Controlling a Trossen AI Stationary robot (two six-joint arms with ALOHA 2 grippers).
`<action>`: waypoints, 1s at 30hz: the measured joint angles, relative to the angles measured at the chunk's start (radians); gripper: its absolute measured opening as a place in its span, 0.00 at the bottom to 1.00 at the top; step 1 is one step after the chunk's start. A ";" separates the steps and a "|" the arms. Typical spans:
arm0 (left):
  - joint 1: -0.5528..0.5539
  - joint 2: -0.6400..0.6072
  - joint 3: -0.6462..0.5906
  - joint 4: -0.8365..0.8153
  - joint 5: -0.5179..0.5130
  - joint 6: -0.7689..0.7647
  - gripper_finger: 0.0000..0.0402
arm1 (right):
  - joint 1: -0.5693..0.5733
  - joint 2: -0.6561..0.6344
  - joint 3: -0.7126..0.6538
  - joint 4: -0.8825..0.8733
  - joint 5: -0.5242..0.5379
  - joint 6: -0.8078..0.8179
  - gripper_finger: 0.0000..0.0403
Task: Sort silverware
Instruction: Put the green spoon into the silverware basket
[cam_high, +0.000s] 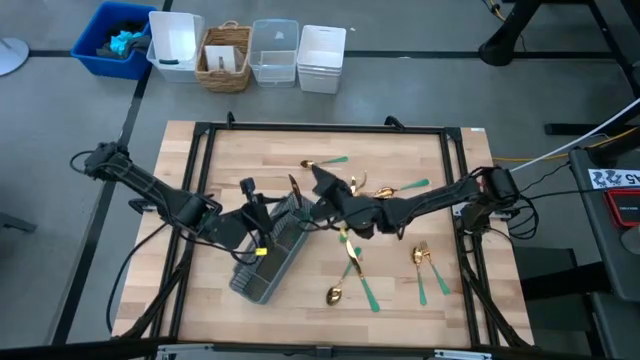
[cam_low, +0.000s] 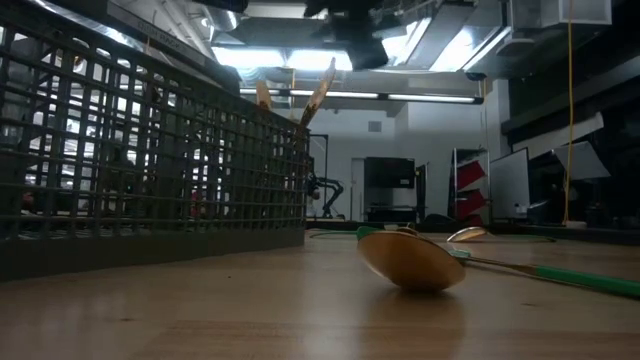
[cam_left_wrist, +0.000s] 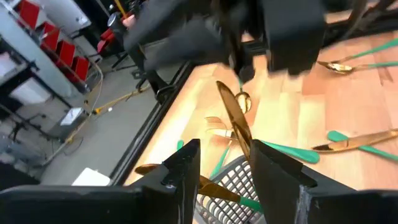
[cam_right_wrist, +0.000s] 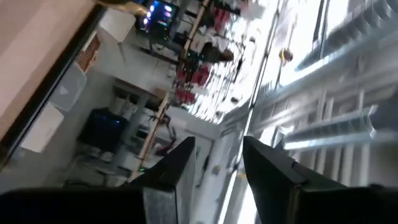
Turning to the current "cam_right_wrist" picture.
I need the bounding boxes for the screen with coloured lights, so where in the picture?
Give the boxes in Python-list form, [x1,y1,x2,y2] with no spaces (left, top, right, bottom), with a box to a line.
[138,0,178,34]

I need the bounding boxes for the clear plastic bin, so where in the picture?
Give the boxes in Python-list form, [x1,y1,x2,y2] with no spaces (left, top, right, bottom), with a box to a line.
[49,60,88,112]

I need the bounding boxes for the person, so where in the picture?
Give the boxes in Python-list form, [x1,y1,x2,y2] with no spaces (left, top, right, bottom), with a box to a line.
[198,29,236,65]

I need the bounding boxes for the wicker basket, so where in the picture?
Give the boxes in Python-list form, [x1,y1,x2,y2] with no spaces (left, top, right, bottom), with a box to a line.
[76,34,102,73]

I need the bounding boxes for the white plastic bin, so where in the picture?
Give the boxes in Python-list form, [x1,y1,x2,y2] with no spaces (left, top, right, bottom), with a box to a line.
[98,8,137,44]

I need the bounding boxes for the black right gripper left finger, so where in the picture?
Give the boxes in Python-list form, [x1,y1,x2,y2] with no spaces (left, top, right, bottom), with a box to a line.
[0,136,197,224]

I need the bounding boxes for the black metal table frame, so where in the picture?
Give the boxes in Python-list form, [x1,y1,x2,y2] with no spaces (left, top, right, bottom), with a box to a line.
[0,3,108,170]

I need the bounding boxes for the grey desk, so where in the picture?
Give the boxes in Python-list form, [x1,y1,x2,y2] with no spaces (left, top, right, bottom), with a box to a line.
[105,77,164,169]

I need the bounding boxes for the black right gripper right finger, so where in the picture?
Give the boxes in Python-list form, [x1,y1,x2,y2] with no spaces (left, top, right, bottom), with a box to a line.
[242,135,398,224]

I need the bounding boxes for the stacked white plastic bins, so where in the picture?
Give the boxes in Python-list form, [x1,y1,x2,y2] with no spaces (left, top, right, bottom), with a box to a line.
[19,101,65,154]

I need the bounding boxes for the dark blue box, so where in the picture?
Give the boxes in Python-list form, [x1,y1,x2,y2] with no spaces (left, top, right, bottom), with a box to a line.
[77,107,130,153]

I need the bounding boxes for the tan wooden post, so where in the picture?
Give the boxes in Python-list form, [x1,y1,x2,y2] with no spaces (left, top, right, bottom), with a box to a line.
[128,0,212,183]

